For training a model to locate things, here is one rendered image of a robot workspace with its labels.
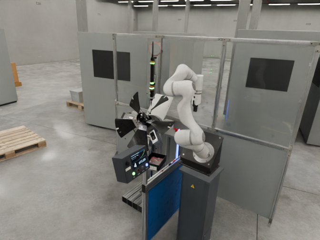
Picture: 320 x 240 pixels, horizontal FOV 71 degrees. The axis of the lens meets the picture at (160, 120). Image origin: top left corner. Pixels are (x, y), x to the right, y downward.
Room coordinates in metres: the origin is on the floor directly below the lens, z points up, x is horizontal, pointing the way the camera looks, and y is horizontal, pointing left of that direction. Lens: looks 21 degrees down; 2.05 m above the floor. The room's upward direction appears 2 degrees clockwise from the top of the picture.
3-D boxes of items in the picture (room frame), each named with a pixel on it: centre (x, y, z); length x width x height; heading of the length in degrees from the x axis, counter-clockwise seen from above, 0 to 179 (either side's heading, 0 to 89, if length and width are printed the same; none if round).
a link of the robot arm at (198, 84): (1.93, -0.31, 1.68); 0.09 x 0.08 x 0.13; 60
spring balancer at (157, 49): (2.94, 0.10, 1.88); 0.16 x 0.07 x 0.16; 90
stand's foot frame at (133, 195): (2.46, 0.09, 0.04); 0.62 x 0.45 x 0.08; 145
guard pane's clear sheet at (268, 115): (2.81, -0.32, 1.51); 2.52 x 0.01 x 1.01; 55
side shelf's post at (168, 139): (2.74, -0.12, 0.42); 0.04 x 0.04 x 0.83; 55
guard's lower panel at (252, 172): (2.81, -0.32, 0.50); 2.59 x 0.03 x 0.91; 55
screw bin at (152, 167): (1.97, 0.03, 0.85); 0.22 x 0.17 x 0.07; 160
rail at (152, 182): (1.93, -0.14, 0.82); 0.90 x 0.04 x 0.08; 145
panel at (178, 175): (1.93, -0.14, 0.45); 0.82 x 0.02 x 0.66; 145
